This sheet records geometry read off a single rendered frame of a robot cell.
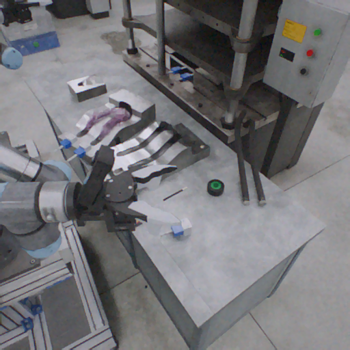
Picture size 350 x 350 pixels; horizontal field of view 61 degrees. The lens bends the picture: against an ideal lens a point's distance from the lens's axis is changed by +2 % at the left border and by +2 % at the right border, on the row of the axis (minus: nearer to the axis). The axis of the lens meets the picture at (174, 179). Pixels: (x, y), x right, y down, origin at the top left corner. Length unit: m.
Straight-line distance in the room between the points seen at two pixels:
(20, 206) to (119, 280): 1.54
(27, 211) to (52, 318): 1.32
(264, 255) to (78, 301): 1.07
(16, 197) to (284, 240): 1.03
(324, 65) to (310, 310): 1.40
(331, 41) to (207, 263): 0.99
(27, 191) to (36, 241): 0.12
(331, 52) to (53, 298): 1.80
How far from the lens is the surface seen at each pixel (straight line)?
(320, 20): 1.43
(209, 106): 1.95
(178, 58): 2.10
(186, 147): 1.40
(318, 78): 1.47
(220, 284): 1.16
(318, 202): 2.62
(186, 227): 1.20
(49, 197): 0.55
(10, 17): 1.51
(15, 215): 0.58
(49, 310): 1.87
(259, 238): 1.28
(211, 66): 1.84
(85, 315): 1.80
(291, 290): 2.14
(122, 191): 0.53
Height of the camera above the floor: 1.86
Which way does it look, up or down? 48 degrees down
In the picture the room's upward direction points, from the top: straight up
